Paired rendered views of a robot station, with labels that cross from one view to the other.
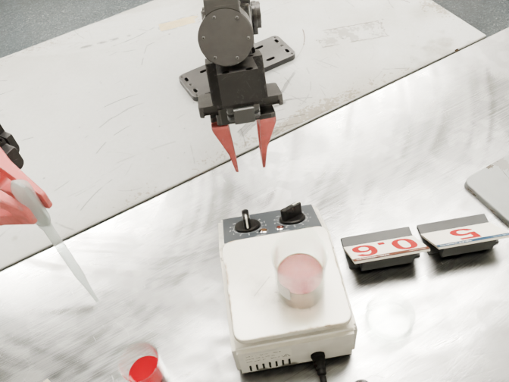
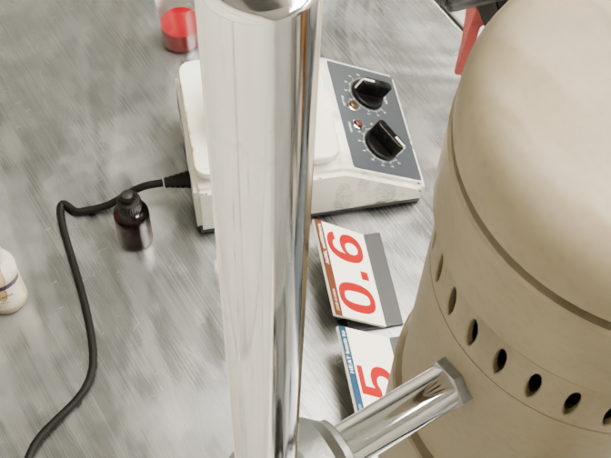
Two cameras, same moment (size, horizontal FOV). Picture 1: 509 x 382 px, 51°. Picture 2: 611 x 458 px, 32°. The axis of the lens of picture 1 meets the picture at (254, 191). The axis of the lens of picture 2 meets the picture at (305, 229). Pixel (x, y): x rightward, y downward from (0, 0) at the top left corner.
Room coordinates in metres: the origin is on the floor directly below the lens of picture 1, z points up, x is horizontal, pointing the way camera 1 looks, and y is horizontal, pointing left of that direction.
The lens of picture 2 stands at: (0.21, -0.57, 1.70)
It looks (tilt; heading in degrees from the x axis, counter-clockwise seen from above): 59 degrees down; 79
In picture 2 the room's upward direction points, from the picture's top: 3 degrees clockwise
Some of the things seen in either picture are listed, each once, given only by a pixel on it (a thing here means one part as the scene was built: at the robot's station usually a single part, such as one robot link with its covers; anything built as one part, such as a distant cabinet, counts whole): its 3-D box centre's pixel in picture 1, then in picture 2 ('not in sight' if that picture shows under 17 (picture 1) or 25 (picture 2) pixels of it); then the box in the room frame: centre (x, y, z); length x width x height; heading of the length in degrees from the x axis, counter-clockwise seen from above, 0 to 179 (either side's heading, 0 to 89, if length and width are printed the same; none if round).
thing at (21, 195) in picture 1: (29, 207); not in sight; (0.22, 0.14, 1.22); 0.01 x 0.01 x 0.04; 55
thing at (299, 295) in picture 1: (301, 270); not in sight; (0.26, -0.03, 1.02); 0.06 x 0.05 x 0.08; 157
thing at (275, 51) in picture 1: (235, 50); not in sight; (0.75, 0.00, 0.94); 0.20 x 0.07 x 0.08; 113
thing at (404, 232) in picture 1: (382, 244); (357, 272); (0.34, -0.15, 0.92); 0.09 x 0.06 x 0.04; 92
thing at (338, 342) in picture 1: (281, 280); (286, 136); (0.30, -0.02, 0.94); 0.22 x 0.13 x 0.08; 2
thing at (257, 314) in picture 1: (283, 280); (257, 110); (0.28, -0.02, 0.98); 0.12 x 0.12 x 0.01; 2
